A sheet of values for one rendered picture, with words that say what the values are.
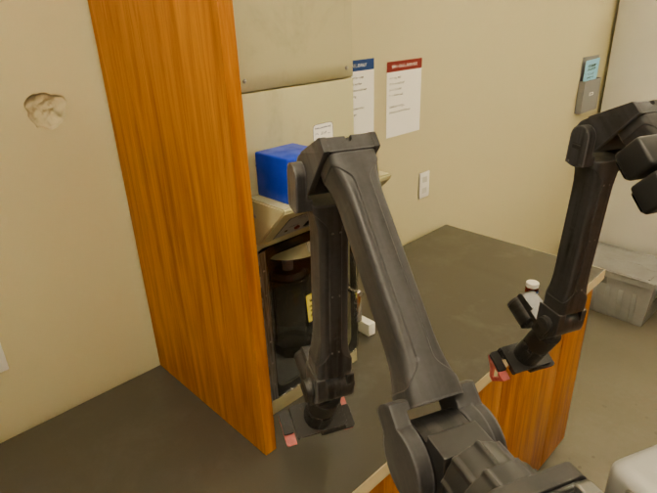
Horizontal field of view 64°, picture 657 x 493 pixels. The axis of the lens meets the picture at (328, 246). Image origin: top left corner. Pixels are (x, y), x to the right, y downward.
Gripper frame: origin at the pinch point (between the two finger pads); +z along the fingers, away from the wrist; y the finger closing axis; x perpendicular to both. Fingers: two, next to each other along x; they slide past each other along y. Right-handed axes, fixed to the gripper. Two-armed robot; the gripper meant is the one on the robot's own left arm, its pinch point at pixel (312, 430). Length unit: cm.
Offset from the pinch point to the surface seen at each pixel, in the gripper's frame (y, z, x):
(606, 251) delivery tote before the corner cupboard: -258, 138, -97
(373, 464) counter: -12.4, 7.5, 8.6
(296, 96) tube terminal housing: -8, -44, -54
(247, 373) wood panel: 10.3, -3.4, -14.6
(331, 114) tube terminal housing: -18, -37, -55
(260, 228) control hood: 3.7, -27.6, -33.7
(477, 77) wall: -123, 16, -132
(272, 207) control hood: 1.9, -34.3, -32.8
